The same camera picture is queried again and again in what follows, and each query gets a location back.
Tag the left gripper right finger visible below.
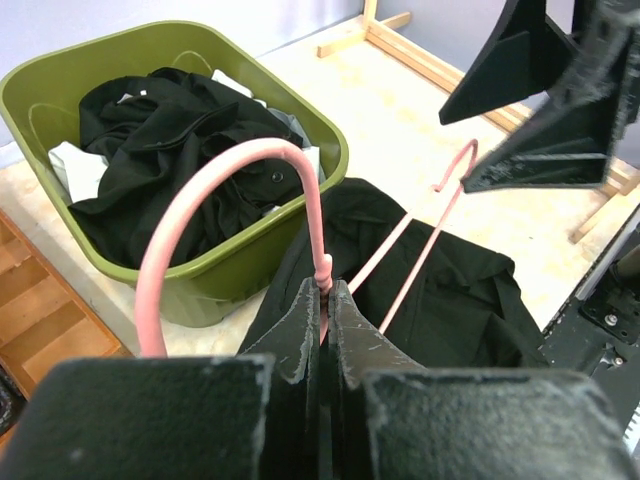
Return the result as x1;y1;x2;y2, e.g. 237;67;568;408
327;280;639;479

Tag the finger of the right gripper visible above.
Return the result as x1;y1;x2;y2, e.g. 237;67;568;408
463;19;631;193
439;0;577;125

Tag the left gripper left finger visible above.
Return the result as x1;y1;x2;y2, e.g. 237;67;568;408
1;280;320;479

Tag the black shirt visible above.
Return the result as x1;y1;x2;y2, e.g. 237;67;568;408
238;178;549;368
69;67;304;269

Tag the wooden clothes rack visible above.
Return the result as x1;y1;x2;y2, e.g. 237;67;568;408
316;1;639;244

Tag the orange wooden compartment tray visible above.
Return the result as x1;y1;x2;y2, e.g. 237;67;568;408
1;214;130;397

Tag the green plastic basket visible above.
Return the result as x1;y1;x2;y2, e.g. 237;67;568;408
1;21;349;328

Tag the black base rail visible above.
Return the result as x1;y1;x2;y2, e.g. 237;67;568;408
541;209;639;443

